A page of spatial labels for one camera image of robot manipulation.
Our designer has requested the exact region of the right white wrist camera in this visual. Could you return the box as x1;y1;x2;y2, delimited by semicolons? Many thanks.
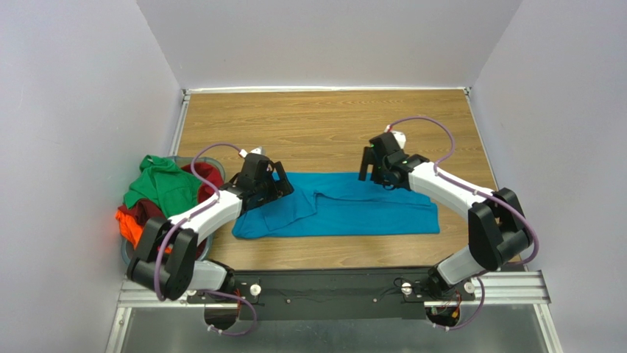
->
384;126;407;149

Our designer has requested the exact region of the green t shirt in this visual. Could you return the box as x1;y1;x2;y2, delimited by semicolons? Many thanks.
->
123;155;202;218

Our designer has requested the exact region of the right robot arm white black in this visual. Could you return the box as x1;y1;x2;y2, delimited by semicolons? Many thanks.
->
358;132;535;298

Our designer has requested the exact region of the dark red t shirt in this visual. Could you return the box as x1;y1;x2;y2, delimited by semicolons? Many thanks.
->
117;162;226;260

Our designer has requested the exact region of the grey laundry basket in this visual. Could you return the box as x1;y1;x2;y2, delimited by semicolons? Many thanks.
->
120;156;227;268

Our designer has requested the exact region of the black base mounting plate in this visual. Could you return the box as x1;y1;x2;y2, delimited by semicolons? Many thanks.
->
187;266;477;329

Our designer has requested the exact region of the blue t shirt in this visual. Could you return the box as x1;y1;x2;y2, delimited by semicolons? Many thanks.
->
232;172;440;240

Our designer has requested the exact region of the orange t shirt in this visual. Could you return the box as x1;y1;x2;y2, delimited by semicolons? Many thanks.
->
116;207;164;249

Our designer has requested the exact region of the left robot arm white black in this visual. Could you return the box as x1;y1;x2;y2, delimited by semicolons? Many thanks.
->
127;152;294;301

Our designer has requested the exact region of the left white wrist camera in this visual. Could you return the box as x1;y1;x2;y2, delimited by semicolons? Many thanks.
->
238;146;266;158

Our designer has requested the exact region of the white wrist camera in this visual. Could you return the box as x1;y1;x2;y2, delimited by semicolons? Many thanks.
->
384;126;407;149
238;146;266;158

